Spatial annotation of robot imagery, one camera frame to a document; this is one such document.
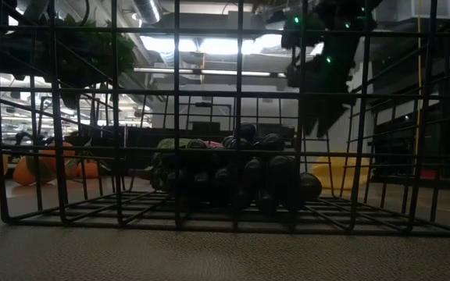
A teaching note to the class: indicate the long fluorescent tube light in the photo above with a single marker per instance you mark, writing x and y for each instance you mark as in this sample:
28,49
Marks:
217,72

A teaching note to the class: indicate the pink dragon fruit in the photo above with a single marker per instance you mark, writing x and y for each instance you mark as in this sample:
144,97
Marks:
214,144

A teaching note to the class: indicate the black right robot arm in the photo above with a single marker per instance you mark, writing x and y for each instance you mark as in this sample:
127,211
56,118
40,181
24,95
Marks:
338,15

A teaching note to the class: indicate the white ceiling box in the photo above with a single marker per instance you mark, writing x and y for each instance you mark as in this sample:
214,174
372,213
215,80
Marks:
404,9

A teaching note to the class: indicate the silver ventilation duct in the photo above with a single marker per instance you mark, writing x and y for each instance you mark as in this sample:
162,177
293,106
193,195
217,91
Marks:
147,9

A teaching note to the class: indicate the dark purple grape bunch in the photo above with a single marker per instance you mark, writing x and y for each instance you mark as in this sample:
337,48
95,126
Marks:
264,175

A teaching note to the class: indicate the small red box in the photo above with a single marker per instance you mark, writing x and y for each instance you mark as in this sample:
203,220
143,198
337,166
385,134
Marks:
431,174

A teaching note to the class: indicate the bright yellow toy fruit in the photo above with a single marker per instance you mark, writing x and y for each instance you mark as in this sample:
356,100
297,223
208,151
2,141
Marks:
320,171

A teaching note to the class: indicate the tangerine cluster with leaves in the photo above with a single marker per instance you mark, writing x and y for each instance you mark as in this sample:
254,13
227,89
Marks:
22,175

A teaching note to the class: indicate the potted green plant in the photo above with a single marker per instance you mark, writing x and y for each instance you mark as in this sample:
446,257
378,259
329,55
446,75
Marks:
104,50

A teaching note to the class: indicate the bright ceiling light panel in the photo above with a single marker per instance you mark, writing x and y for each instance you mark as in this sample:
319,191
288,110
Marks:
217,46

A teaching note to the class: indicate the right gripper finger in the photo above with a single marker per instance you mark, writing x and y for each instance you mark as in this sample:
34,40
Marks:
320,117

